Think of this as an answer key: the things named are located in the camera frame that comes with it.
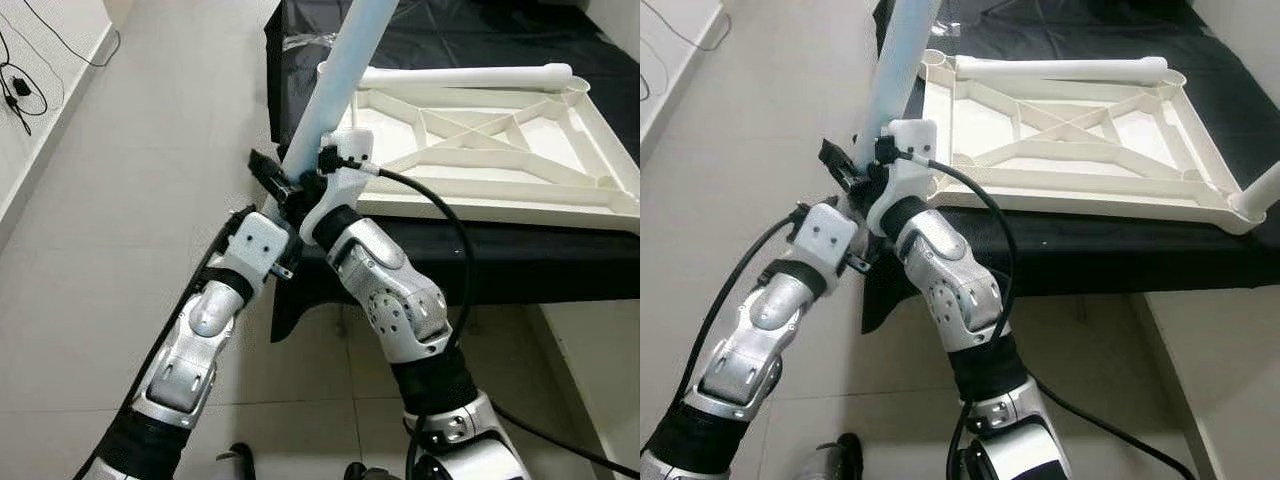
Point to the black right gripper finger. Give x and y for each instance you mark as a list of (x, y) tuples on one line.
[(838, 162), (270, 172)]

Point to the white plastic table leg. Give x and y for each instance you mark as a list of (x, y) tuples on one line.
[(345, 70), (460, 75), (1258, 195), (1060, 68), (905, 70)]

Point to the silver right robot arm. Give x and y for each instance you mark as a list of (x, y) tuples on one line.
[(970, 285), (400, 290)]

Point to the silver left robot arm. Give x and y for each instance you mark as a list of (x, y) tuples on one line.
[(740, 360), (180, 370)]

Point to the long clear tape strip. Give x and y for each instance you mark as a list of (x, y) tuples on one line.
[(305, 42), (950, 25)]

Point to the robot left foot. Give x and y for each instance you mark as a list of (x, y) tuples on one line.
[(835, 458), (237, 462)]

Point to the black tablecloth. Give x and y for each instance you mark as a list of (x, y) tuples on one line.
[(560, 260), (1100, 260)]

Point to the black power adapter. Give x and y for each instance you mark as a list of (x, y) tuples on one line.
[(20, 88)]

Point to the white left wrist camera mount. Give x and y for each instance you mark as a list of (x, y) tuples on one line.
[(825, 235), (252, 245)]

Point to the speckled grey right wrist camera mount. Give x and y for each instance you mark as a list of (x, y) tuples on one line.
[(905, 180), (340, 190)]

